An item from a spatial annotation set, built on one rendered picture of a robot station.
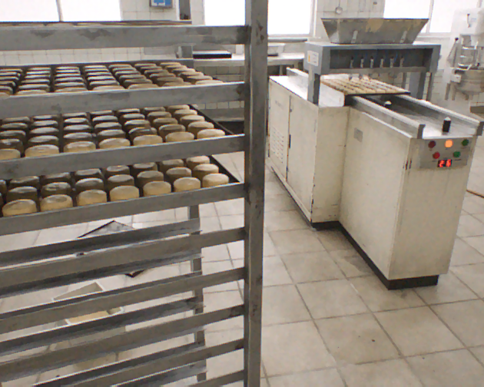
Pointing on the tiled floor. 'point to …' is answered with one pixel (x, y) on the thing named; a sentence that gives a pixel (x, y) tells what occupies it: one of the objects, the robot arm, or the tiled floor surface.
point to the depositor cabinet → (308, 149)
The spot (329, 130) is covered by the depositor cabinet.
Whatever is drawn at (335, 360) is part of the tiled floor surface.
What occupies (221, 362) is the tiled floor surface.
